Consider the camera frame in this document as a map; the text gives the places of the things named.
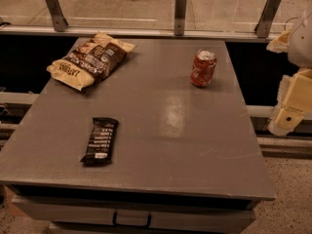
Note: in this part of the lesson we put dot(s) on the middle metal railing bracket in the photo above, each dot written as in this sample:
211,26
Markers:
180,13

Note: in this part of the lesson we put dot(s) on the right metal railing bracket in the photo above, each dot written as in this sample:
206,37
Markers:
263,27

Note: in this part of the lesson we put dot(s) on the yellow brown chip bag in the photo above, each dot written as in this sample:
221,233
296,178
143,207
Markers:
91,62

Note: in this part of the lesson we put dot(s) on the left metal railing bracket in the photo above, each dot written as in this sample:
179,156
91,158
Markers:
59,21

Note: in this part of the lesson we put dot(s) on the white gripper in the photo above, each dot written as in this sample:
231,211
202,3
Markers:
301,44

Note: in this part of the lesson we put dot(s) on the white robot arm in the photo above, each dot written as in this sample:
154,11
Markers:
297,41

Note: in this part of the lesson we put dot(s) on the grey cabinet drawer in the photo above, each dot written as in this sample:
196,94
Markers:
68,216

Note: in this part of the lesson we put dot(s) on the metal window rail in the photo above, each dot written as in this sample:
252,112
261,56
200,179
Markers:
133,33

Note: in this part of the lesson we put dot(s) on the black drawer handle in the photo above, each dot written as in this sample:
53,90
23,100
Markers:
131,219

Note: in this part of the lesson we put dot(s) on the black snack bar wrapper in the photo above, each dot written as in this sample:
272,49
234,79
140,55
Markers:
101,141

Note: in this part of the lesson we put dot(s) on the metal railing bracket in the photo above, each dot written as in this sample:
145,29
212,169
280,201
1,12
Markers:
180,13
59,21
263,27

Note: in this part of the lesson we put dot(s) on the red coke can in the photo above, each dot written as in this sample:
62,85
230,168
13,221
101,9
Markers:
203,68

